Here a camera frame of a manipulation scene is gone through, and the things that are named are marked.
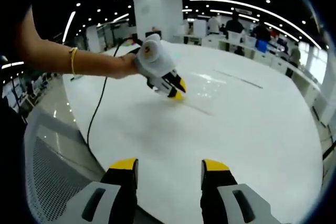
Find gold bracelet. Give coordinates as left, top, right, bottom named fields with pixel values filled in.
left=68, top=47, right=79, bottom=76

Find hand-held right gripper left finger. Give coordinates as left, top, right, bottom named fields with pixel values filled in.
left=70, top=157, right=139, bottom=224

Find white plastic bins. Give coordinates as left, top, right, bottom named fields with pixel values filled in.
left=227, top=31, right=257, bottom=46

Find curved ceiling light strip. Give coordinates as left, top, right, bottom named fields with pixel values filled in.
left=188, top=0, right=324, bottom=50

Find person's left hand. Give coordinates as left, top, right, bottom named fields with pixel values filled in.
left=109, top=52, right=139, bottom=80

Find narrow grey table slot cover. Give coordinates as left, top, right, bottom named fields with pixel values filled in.
left=212, top=69, right=264, bottom=89

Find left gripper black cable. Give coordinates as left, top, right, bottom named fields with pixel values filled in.
left=86, top=37, right=144, bottom=155

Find grey mesh office chair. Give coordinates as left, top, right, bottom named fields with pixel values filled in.
left=23, top=111, right=107, bottom=224

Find white square pillar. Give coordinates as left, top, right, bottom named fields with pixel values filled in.
left=133, top=0, right=184, bottom=44

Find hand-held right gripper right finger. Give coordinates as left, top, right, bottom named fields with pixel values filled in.
left=201, top=158, right=280, bottom=224

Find clear resealable plastic bag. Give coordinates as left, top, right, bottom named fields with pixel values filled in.
left=181, top=73, right=232, bottom=116

